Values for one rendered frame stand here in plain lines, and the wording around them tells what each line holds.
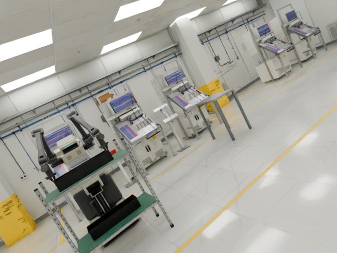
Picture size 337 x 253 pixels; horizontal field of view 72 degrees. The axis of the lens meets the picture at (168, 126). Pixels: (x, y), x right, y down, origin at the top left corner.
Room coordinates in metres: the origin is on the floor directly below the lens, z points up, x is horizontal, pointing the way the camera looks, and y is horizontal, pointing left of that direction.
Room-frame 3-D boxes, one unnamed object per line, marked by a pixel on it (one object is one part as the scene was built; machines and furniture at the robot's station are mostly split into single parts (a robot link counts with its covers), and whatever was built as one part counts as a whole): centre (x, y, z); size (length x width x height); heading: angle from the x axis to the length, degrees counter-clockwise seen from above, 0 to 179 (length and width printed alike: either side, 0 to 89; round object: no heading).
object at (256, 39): (7.29, -3.82, 0.95); 1.36 x 0.82 x 1.90; 24
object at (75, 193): (3.10, 1.30, 0.59); 0.55 x 0.34 x 0.83; 114
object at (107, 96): (5.40, 0.87, 1.82); 0.68 x 0.30 x 0.20; 114
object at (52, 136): (4.70, 2.09, 0.95); 1.35 x 0.82 x 1.90; 24
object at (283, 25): (7.85, -5.16, 0.95); 1.36 x 0.82 x 1.90; 24
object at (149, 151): (5.26, 0.75, 0.31); 0.70 x 0.65 x 0.62; 114
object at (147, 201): (2.36, 0.95, 0.55); 0.91 x 0.46 x 1.10; 114
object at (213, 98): (4.28, -0.99, 0.40); 0.70 x 0.45 x 0.80; 17
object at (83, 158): (2.75, 1.14, 0.99); 0.28 x 0.16 x 0.22; 114
